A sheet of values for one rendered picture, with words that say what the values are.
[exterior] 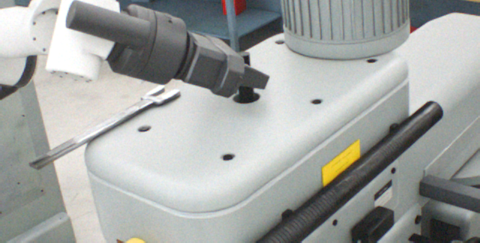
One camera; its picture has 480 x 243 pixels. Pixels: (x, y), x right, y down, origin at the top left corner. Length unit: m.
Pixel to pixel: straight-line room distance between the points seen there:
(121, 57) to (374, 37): 0.39
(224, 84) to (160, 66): 0.08
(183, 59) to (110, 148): 0.14
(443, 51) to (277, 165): 0.66
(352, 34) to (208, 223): 0.39
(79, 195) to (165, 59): 3.76
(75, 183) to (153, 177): 3.92
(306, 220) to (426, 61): 0.60
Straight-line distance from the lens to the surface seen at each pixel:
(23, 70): 1.12
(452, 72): 1.38
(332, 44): 1.09
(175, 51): 0.91
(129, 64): 0.90
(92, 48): 0.88
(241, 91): 1.00
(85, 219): 4.39
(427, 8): 5.80
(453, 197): 1.26
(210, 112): 0.98
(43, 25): 0.98
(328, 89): 1.01
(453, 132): 1.37
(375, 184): 1.12
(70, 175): 4.87
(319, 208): 0.92
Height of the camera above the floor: 2.32
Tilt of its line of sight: 26 degrees down
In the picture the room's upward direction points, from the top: 7 degrees counter-clockwise
